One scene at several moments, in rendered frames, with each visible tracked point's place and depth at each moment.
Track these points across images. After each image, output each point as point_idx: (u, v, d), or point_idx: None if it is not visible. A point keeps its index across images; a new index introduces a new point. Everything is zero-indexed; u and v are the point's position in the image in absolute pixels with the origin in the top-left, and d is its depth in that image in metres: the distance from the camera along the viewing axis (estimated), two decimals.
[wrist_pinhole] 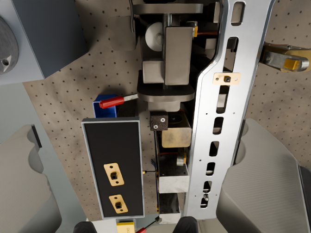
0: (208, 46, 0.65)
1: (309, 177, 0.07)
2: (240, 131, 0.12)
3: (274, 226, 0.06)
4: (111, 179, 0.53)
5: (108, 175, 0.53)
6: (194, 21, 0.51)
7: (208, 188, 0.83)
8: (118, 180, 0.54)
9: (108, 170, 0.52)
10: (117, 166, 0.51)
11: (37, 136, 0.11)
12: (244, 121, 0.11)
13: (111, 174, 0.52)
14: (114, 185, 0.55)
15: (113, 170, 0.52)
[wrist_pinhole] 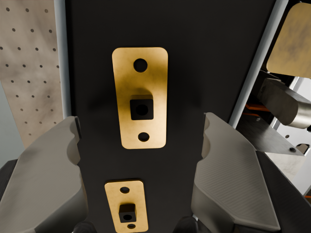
0: None
1: (265, 160, 0.08)
2: (202, 125, 0.12)
3: (245, 210, 0.06)
4: (127, 120, 0.15)
5: (123, 104, 0.14)
6: None
7: None
8: (150, 129, 0.16)
9: (127, 80, 0.14)
10: (164, 68, 0.13)
11: (78, 127, 0.12)
12: (205, 115, 0.12)
13: (135, 96, 0.14)
14: (129, 148, 0.16)
15: (143, 83, 0.14)
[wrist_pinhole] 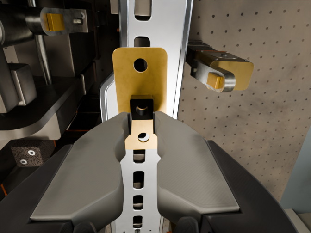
0: None
1: (214, 147, 0.09)
2: (153, 125, 0.12)
3: (208, 199, 0.06)
4: None
5: (123, 104, 0.14)
6: (81, 9, 0.34)
7: (141, 223, 0.68)
8: (150, 129, 0.15)
9: (127, 80, 0.14)
10: (164, 68, 0.13)
11: (129, 123, 0.12)
12: (154, 114, 0.12)
13: (135, 96, 0.14)
14: (129, 149, 0.16)
15: (143, 83, 0.14)
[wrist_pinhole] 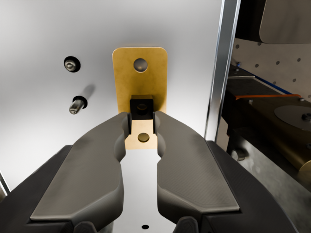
0: None
1: (214, 147, 0.09)
2: (153, 125, 0.12)
3: (208, 199, 0.06)
4: None
5: (123, 104, 0.14)
6: None
7: None
8: (150, 129, 0.15)
9: (127, 80, 0.14)
10: (164, 68, 0.13)
11: (129, 123, 0.12)
12: (154, 114, 0.12)
13: (135, 96, 0.14)
14: (129, 149, 0.16)
15: (143, 83, 0.14)
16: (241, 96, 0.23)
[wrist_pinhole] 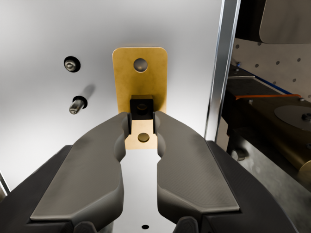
0: None
1: (214, 147, 0.09)
2: (153, 125, 0.12)
3: (208, 199, 0.06)
4: None
5: (123, 104, 0.14)
6: None
7: None
8: (150, 129, 0.15)
9: (127, 80, 0.14)
10: (164, 68, 0.13)
11: (129, 123, 0.12)
12: (154, 114, 0.12)
13: (135, 96, 0.14)
14: (129, 149, 0.16)
15: (143, 83, 0.14)
16: (241, 96, 0.23)
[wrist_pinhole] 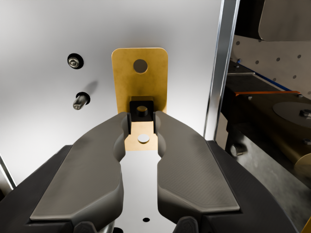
0: None
1: (215, 147, 0.09)
2: (153, 125, 0.12)
3: (208, 199, 0.06)
4: None
5: (122, 105, 0.14)
6: None
7: None
8: (150, 131, 0.15)
9: (127, 82, 0.13)
10: (164, 69, 0.13)
11: (129, 123, 0.12)
12: (154, 114, 0.12)
13: (135, 98, 0.13)
14: (129, 150, 0.16)
15: (143, 84, 0.13)
16: (241, 92, 0.24)
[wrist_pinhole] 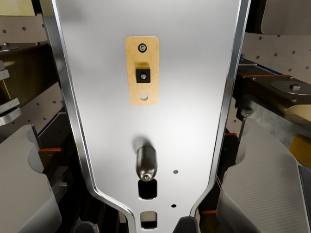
0: None
1: (309, 177, 0.07)
2: (240, 131, 0.12)
3: (274, 226, 0.06)
4: (133, 85, 0.23)
5: (131, 73, 0.23)
6: (93, 223, 0.38)
7: None
8: (148, 91, 0.24)
9: (134, 57, 0.22)
10: (157, 49, 0.21)
11: (37, 136, 0.11)
12: (244, 121, 0.11)
13: (139, 68, 0.22)
14: (134, 105, 0.24)
15: (144, 59, 0.22)
16: (247, 76, 0.31)
